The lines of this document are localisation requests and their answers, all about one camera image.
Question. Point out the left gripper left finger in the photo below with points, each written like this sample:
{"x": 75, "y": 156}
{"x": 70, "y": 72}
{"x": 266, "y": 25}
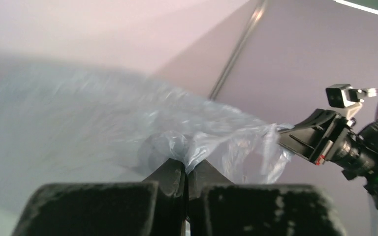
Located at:
{"x": 155, "y": 206}

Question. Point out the blue plastic trash bag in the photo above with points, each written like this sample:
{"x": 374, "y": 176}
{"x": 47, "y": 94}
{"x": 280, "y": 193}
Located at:
{"x": 65, "y": 124}

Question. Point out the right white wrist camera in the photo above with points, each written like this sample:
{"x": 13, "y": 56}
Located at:
{"x": 346, "y": 100}

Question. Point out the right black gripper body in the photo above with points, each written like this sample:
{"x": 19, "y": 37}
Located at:
{"x": 317, "y": 138}

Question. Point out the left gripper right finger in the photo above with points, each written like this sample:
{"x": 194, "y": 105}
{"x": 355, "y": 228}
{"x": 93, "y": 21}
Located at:
{"x": 218, "y": 207}

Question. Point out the right aluminium frame post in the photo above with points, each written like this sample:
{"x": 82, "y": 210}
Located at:
{"x": 259, "y": 10}

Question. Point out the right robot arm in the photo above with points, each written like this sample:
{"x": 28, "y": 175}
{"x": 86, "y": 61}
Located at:
{"x": 343, "y": 161}

